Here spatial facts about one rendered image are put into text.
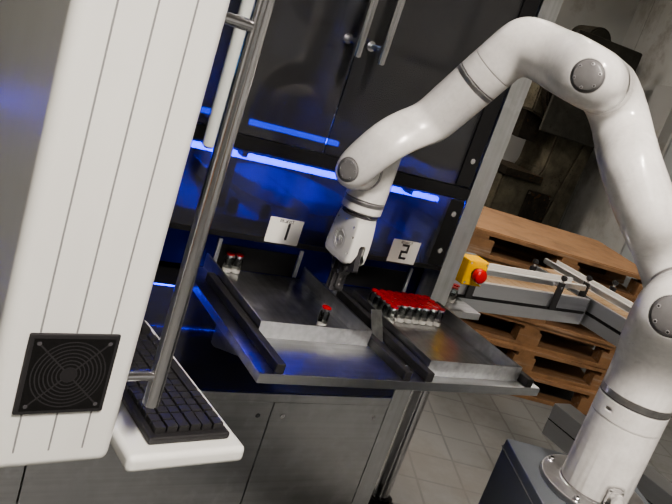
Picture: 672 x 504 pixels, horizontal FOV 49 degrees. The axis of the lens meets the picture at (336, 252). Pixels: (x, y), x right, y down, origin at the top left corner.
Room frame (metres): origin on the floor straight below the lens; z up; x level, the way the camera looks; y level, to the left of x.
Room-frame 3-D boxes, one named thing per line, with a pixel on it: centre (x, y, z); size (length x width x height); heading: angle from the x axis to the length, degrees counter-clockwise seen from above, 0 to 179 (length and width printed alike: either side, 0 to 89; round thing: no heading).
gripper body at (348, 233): (1.47, -0.02, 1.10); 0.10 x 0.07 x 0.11; 34
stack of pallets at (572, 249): (4.11, -1.05, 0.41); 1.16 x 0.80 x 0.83; 102
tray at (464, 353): (1.62, -0.27, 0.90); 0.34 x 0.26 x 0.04; 33
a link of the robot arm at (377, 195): (1.47, -0.02, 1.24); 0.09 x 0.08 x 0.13; 153
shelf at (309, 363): (1.56, -0.10, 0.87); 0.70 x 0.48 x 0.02; 123
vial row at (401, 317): (1.69, -0.22, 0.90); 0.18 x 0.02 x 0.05; 123
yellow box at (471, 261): (1.95, -0.35, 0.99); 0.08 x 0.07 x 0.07; 33
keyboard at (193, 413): (1.17, 0.25, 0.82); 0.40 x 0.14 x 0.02; 40
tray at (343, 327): (1.53, 0.08, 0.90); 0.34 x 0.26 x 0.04; 33
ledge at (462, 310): (1.99, -0.34, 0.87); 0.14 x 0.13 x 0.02; 33
